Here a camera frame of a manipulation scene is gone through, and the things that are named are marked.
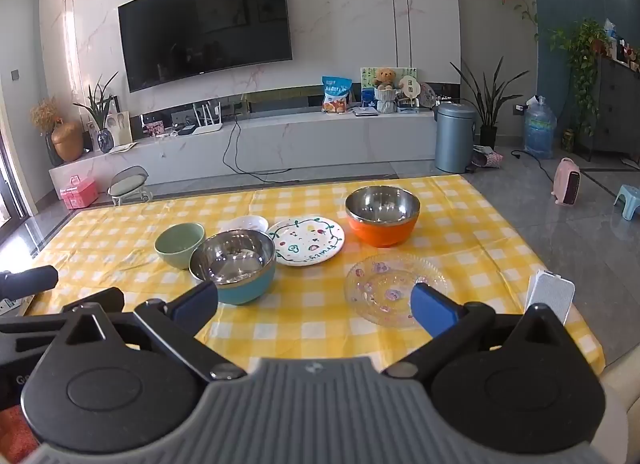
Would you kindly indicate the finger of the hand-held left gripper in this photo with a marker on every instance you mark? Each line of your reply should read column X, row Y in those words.
column 100, row 300
column 30, row 280

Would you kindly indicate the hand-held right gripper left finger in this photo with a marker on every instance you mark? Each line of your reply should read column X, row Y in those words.
column 192, row 304

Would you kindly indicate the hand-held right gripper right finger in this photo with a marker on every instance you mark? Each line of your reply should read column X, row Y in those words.
column 432, row 309

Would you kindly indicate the large patterned glass plate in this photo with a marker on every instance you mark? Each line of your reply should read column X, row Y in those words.
column 380, row 289

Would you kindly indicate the teal steel bowl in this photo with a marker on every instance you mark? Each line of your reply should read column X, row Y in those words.
column 250, row 289

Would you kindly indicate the green ceramic bowl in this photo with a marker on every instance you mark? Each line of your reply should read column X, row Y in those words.
column 177, row 244

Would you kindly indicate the orange steel bowl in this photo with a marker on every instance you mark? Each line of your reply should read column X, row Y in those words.
column 382, row 236

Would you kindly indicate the small clear plate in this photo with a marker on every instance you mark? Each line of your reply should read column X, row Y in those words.
column 245, row 224

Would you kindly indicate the white painted plate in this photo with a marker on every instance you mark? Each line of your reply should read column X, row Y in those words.
column 310, row 244

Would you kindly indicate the red cloth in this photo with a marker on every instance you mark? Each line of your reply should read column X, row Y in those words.
column 12, row 436

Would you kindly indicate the pink storage box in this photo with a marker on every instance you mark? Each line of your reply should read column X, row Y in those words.
column 79, row 194

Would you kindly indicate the small round cushioned stool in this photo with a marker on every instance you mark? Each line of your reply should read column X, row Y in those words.
column 127, row 186

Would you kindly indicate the yellow checked tablecloth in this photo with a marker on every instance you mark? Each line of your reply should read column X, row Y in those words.
column 310, row 296

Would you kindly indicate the white folding stand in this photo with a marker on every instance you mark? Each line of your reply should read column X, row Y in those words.
column 550, row 294

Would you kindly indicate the gold vase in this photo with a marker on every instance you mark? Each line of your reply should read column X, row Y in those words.
column 67, row 143

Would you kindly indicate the plant in blue vase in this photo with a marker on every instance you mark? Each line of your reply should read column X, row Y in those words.
column 105, row 139

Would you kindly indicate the dried flower bunch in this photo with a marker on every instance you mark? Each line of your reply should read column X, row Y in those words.
column 45, row 113

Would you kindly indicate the grey blue trash bin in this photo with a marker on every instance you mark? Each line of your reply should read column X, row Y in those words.
column 454, row 138

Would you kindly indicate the white router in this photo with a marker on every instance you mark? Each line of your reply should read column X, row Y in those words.
column 207, row 127

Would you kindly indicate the snake plant in black pot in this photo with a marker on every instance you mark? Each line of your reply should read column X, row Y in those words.
column 488, row 136

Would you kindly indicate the pink space heater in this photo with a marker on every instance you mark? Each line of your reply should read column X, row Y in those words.
column 567, row 183

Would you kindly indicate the blue water jug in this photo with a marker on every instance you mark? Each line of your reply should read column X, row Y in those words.
column 540, row 131

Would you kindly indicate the silver laptop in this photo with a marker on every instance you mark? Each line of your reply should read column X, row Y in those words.
column 366, row 111

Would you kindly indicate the round hand fan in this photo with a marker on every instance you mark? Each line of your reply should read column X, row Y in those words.
column 408, row 86

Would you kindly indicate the light blue plastic stool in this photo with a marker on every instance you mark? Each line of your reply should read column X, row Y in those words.
column 629, row 194

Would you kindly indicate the blue pet food bag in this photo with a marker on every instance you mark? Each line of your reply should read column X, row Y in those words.
column 335, row 96

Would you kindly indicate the brown teddy bear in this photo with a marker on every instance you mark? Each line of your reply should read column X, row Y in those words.
column 385, row 77

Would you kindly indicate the green poster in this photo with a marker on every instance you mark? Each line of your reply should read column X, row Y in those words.
column 367, row 76

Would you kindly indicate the dark grey cabinet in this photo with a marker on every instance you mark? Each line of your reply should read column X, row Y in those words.
column 617, row 108

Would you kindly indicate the potted ivy plant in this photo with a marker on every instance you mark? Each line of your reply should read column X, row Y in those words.
column 582, row 43

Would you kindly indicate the white portrait frame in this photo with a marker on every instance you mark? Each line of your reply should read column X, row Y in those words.
column 119, row 128

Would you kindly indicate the pink photo frame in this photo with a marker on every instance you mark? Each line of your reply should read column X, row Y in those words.
column 155, row 128

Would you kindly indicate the black wall television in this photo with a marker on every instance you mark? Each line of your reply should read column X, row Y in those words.
column 200, row 28

